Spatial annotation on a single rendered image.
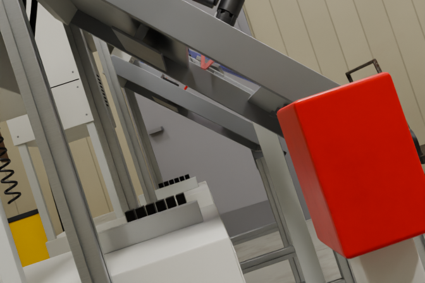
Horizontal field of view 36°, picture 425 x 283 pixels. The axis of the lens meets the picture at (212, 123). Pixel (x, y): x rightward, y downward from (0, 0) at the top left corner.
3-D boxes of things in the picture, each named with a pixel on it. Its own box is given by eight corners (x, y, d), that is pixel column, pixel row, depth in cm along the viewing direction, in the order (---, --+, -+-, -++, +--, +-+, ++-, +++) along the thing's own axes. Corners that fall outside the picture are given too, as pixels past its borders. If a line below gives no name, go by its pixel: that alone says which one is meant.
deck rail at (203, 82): (305, 150, 177) (316, 129, 178) (307, 150, 175) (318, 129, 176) (71, 23, 177) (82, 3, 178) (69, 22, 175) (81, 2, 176)
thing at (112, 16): (180, 81, 175) (189, 64, 176) (172, 37, 109) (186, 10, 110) (70, 21, 175) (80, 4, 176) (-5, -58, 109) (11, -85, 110)
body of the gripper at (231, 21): (203, 31, 163) (215, 4, 163) (203, 38, 173) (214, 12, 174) (228, 41, 163) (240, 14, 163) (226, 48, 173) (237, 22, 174)
